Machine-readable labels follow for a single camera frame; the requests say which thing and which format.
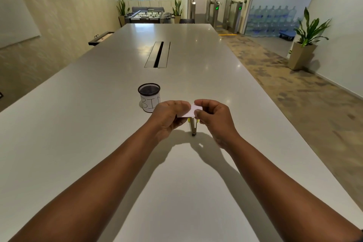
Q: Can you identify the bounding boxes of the security turnstile gate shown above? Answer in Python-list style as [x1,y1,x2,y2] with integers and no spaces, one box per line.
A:
[224,0,243,34]
[205,0,221,28]

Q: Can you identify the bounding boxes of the black mesh cup white label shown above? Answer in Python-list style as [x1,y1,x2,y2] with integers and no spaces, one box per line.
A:
[138,83,161,113]

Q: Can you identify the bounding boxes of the grey sofa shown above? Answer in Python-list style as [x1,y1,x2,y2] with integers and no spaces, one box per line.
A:
[132,6,165,13]

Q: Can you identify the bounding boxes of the foosball table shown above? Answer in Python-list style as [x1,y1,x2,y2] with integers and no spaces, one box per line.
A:
[124,9,175,24]

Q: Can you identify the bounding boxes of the blue hand trolley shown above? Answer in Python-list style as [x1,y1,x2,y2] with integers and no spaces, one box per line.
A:
[278,30,296,41]

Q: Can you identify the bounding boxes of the tall snake plant pot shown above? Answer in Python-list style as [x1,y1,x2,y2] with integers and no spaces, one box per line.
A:
[116,0,130,27]
[172,0,184,24]

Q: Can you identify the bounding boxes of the person's right hand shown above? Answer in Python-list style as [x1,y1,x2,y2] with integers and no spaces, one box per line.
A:
[194,99,241,151]

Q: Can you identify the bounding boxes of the person's left forearm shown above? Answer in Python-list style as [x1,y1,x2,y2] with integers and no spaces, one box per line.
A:
[9,121,159,242]

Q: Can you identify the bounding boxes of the potted plant beige planter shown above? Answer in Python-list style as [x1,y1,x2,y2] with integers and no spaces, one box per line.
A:
[288,7,332,71]

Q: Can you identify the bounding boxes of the table cable hatch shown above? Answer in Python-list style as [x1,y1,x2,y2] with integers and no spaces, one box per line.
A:
[144,41,171,69]

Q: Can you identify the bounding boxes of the white wall board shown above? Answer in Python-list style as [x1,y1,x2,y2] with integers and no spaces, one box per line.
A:
[0,0,41,49]

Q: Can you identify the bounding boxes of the white low cabinet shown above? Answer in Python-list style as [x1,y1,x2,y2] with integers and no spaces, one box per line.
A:
[125,0,176,12]

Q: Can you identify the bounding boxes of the black side bench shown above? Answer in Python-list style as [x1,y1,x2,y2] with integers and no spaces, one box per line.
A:
[88,31,115,46]

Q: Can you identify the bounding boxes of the stack of water bottles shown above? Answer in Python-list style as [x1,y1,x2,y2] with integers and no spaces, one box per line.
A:
[245,5,302,37]

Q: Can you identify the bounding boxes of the small white paper piece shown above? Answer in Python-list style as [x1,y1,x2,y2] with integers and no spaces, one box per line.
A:
[177,104,203,118]

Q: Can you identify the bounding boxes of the person's left hand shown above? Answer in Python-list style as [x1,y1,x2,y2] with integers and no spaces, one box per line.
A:
[147,100,191,142]

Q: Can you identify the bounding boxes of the person's right forearm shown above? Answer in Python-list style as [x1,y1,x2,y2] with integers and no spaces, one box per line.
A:
[224,134,363,242]

